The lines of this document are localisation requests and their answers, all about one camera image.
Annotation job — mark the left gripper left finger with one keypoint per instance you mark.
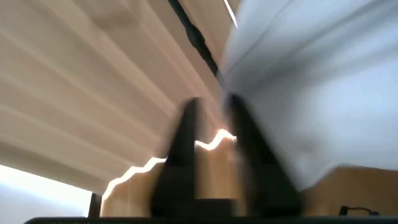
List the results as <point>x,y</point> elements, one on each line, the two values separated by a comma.
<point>177,180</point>

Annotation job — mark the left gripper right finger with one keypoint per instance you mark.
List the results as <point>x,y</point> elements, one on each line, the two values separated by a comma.
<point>267,193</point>

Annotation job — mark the pale grey shorts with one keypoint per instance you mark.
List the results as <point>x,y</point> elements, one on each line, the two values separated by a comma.
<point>311,93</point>

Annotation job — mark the black clothes rack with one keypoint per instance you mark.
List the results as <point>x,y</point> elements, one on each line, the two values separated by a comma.
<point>196,37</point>

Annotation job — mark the window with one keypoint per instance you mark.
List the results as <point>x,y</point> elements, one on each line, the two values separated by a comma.
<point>37,199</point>

